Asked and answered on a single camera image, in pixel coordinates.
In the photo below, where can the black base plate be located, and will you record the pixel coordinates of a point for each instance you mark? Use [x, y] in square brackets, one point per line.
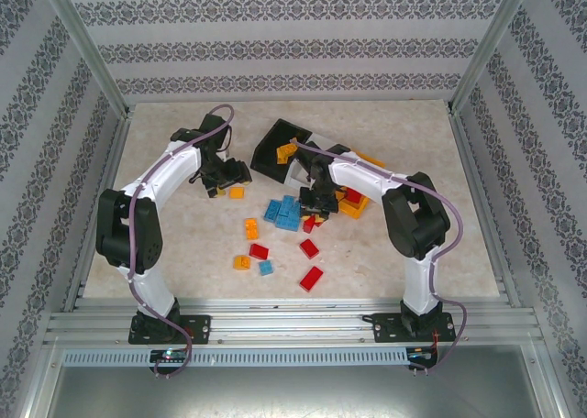
[199, 328]
[387, 328]

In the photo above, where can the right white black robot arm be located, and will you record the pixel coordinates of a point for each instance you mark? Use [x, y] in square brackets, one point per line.
[362, 182]

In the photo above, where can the red lego brick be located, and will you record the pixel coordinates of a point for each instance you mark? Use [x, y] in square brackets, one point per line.
[312, 278]
[259, 251]
[352, 193]
[308, 225]
[309, 247]

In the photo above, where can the black plastic bin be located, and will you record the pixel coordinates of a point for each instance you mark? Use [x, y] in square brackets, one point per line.
[266, 161]

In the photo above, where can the left small circuit board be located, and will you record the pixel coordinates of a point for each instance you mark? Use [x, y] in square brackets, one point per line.
[169, 355]

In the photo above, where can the left aluminium frame post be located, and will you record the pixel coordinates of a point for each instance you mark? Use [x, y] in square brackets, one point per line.
[82, 42]

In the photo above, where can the aluminium mounting rail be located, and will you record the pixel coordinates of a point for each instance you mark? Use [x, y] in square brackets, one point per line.
[293, 326]

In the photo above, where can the grey metal base panel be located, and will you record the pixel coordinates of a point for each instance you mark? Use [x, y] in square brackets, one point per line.
[293, 390]

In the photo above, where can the aluminium frame post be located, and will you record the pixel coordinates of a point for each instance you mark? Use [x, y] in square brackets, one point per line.
[493, 42]
[82, 42]

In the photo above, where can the right small circuit board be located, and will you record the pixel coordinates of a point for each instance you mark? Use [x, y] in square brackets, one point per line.
[419, 353]

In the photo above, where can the small blue lego brick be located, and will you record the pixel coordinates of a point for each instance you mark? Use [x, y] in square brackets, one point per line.
[266, 267]

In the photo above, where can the right aluminium side rail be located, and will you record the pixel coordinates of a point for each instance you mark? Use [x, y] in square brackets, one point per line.
[468, 161]

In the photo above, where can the white plastic bin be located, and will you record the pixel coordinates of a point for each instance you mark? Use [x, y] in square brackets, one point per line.
[293, 177]

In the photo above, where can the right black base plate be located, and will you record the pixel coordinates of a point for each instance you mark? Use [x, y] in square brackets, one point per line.
[387, 328]

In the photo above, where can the yellow plastic bin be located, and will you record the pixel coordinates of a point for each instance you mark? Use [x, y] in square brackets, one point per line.
[351, 212]

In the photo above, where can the left aluminium side rail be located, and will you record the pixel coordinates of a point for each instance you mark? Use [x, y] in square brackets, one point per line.
[114, 161]

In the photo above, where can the orange lego brick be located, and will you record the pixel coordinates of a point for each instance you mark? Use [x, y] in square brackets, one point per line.
[237, 192]
[288, 148]
[241, 262]
[251, 228]
[280, 157]

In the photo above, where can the right aluminium frame post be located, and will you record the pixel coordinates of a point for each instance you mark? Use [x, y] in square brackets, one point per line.
[493, 42]

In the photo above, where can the small circuit board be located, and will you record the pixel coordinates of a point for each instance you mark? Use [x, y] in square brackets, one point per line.
[419, 353]
[169, 355]

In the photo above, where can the aluminium side rail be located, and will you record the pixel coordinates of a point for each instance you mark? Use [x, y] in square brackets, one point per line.
[114, 161]
[468, 161]

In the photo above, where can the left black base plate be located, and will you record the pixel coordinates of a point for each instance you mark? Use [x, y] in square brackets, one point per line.
[199, 328]

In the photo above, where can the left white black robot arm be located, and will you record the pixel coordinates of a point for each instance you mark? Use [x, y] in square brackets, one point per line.
[174, 175]

